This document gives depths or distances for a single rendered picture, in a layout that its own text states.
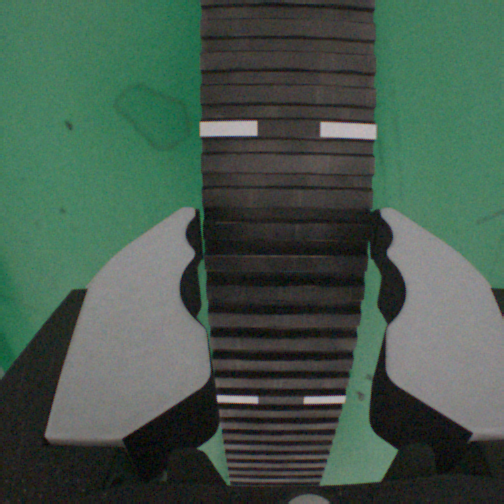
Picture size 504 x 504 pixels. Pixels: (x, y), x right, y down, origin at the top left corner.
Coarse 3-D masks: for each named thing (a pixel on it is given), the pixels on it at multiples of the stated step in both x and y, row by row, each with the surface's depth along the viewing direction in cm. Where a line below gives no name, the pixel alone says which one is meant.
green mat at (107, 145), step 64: (0, 0) 11; (64, 0) 11; (128, 0) 11; (192, 0) 11; (384, 0) 11; (448, 0) 11; (0, 64) 12; (64, 64) 12; (128, 64) 12; (192, 64) 12; (384, 64) 12; (448, 64) 12; (0, 128) 14; (64, 128) 14; (128, 128) 14; (192, 128) 14; (384, 128) 13; (448, 128) 13; (0, 192) 15; (64, 192) 15; (128, 192) 15; (192, 192) 15; (384, 192) 15; (448, 192) 14; (0, 256) 17; (64, 256) 17; (0, 320) 19; (384, 320) 18; (384, 448) 24
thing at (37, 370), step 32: (64, 320) 7; (32, 352) 7; (64, 352) 7; (0, 384) 6; (32, 384) 6; (0, 416) 5; (32, 416) 5; (0, 448) 5; (32, 448) 5; (64, 448) 5; (96, 448) 5; (0, 480) 4; (32, 480) 4; (64, 480) 5; (96, 480) 5; (128, 480) 5
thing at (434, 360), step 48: (384, 240) 11; (432, 240) 10; (384, 288) 9; (432, 288) 8; (480, 288) 8; (384, 336) 7; (432, 336) 7; (480, 336) 7; (384, 384) 6; (432, 384) 6; (480, 384) 6; (384, 432) 7; (432, 432) 6; (480, 432) 5
